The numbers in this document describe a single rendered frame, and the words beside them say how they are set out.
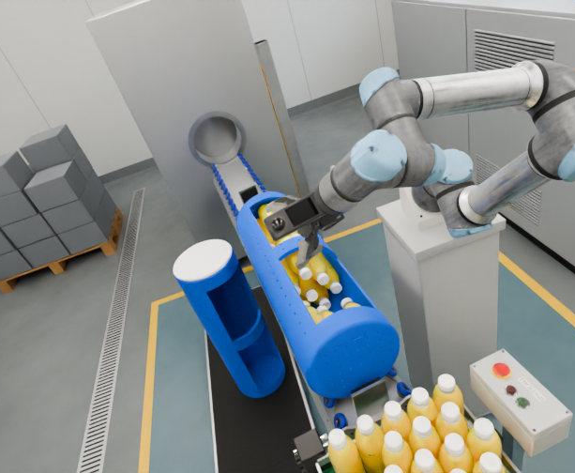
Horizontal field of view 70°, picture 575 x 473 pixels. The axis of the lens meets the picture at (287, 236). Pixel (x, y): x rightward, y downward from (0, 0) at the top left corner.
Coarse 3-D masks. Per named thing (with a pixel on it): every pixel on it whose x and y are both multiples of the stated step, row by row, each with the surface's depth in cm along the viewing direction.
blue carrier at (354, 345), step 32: (256, 224) 160; (256, 256) 152; (288, 288) 127; (352, 288) 141; (288, 320) 121; (352, 320) 107; (384, 320) 111; (320, 352) 106; (352, 352) 111; (384, 352) 115; (320, 384) 113; (352, 384) 117
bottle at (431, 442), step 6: (432, 426) 96; (414, 432) 94; (432, 432) 94; (414, 438) 95; (420, 438) 94; (426, 438) 93; (432, 438) 93; (438, 438) 95; (414, 444) 95; (420, 444) 94; (426, 444) 93; (432, 444) 93; (438, 444) 94; (414, 450) 96; (432, 450) 94; (438, 450) 95; (414, 456) 98; (438, 456) 96
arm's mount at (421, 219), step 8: (400, 192) 149; (408, 192) 142; (408, 200) 142; (408, 208) 145; (416, 208) 141; (408, 216) 148; (416, 216) 140; (424, 216) 140; (432, 216) 139; (440, 216) 140; (416, 224) 142; (424, 224) 140; (432, 224) 141
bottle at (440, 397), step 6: (438, 390) 102; (456, 390) 100; (432, 396) 105; (438, 396) 101; (444, 396) 100; (450, 396) 100; (456, 396) 100; (462, 396) 102; (438, 402) 102; (444, 402) 100; (456, 402) 100; (462, 402) 102; (438, 408) 103; (462, 408) 103; (462, 414) 104
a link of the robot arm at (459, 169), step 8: (448, 152) 121; (456, 152) 121; (448, 160) 120; (456, 160) 120; (464, 160) 120; (448, 168) 119; (456, 168) 119; (464, 168) 119; (472, 168) 119; (448, 176) 118; (456, 176) 118; (464, 176) 118; (432, 184) 124; (440, 184) 121; (448, 184) 120; (456, 184) 119; (464, 184) 119; (472, 184) 120; (432, 192) 130; (440, 192) 122; (448, 192) 120
